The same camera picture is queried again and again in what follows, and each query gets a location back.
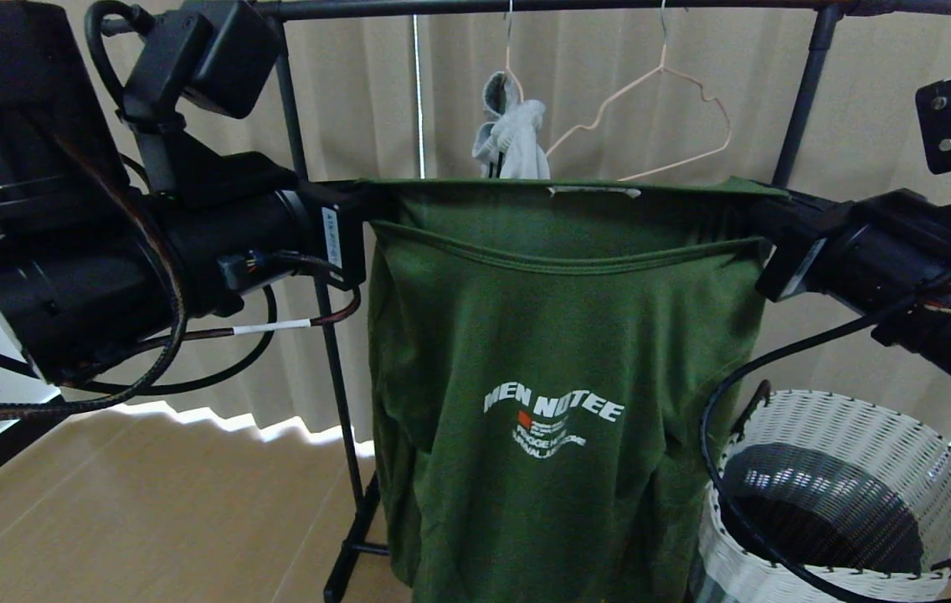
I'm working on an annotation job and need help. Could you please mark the beige curtain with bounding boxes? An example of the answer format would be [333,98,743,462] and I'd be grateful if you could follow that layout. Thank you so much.
[0,0,951,445]

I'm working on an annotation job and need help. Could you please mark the black clothes rack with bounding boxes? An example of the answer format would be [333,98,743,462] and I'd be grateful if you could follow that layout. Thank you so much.
[99,0,951,603]

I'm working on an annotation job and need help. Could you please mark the pink clothes hanger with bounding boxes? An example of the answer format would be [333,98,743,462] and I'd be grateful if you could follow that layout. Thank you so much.
[502,0,527,106]
[544,0,733,183]

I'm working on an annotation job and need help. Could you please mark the white laundry basket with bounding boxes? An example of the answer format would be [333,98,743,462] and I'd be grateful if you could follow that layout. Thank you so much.
[697,381,951,603]

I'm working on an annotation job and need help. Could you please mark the green garment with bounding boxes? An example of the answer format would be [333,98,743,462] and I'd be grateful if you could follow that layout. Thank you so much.
[358,176,788,603]

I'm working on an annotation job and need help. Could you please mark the pale grey shorts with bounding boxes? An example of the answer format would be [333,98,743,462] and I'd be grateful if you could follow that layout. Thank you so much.
[472,71,552,181]

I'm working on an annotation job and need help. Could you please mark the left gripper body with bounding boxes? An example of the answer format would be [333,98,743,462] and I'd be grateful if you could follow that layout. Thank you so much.
[166,151,368,321]

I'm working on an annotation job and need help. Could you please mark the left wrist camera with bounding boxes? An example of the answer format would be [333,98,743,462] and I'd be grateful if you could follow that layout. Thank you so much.
[120,0,284,122]

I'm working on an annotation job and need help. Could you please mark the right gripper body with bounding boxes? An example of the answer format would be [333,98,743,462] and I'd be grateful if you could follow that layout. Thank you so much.
[756,188,891,304]

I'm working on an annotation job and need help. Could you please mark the black cable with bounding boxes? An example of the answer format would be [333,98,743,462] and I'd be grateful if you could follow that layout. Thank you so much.
[700,218,951,603]
[57,0,278,397]

